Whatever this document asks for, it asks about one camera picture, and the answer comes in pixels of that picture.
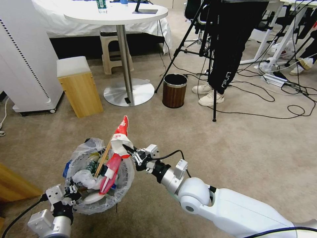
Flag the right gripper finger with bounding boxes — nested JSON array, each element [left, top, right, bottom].
[[131, 153, 144, 167], [123, 144, 141, 156]]

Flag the red white snack wrapper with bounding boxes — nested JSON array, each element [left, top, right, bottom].
[[99, 115, 134, 195]]

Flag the trash bin with clear liner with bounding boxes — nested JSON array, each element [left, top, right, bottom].
[[65, 137, 136, 216]]

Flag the brown wood-grain trash bin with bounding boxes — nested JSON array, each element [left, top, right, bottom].
[[162, 73, 188, 109]]

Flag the crumpled white plastic bag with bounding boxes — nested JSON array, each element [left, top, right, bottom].
[[71, 169, 97, 190]]

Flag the white oval container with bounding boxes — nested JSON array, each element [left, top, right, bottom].
[[82, 191, 106, 205]]

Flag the wooden disposable chopsticks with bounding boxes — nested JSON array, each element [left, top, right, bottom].
[[94, 140, 112, 178]]

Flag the green label plastic bottle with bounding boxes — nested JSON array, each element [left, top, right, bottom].
[[86, 160, 100, 175]]

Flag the wooden cabinet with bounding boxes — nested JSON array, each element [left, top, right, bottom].
[[0, 162, 43, 204]]

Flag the wooden stool with white cushion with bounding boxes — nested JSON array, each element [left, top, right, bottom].
[[56, 56, 104, 118]]

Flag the person's white shoe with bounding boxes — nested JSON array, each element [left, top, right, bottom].
[[198, 89, 225, 107], [192, 82, 215, 95]]

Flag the beige plastic stool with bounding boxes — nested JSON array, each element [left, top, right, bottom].
[[99, 30, 134, 75]]

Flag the white tower appliance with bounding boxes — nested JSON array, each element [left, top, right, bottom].
[[0, 0, 65, 117]]

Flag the black tablet stand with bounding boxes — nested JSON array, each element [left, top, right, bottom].
[[131, 0, 159, 14]]

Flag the person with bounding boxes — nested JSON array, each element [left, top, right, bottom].
[[207, 0, 270, 95]]

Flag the water bottle with green label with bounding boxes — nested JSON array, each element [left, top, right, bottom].
[[96, 0, 108, 14]]

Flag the bed with white sheet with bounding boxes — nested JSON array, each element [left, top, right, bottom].
[[31, 0, 172, 56]]

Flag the white power strip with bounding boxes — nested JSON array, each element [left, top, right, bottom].
[[261, 71, 290, 88]]

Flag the black office chair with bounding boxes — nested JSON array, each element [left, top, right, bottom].
[[183, 0, 211, 50]]

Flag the white red plastic bag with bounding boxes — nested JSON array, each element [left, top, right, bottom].
[[272, 40, 296, 60]]

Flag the person's beige shoe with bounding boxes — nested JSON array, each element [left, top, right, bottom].
[[289, 58, 314, 76]]

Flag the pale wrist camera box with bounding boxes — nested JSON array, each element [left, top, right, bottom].
[[45, 184, 67, 206], [145, 144, 159, 159]]

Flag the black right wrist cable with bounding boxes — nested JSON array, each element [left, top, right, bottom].
[[153, 149, 193, 179]]

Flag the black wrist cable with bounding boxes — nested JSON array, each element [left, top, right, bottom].
[[0, 194, 49, 238], [153, 149, 193, 179]]

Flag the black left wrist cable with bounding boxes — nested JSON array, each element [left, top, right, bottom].
[[0, 194, 49, 238]]

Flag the white cord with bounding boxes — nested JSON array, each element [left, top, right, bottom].
[[0, 96, 11, 137]]

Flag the black hanging cable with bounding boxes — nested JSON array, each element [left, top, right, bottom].
[[157, 19, 167, 74]]

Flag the black camera tripod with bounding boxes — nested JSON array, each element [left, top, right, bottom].
[[154, 0, 248, 122]]

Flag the long black floor cable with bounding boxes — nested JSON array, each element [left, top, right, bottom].
[[224, 80, 317, 119]]

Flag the round white pedestal table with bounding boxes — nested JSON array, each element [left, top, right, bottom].
[[64, 0, 169, 107]]

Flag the white desk frame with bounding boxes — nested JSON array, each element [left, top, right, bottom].
[[238, 0, 317, 65]]

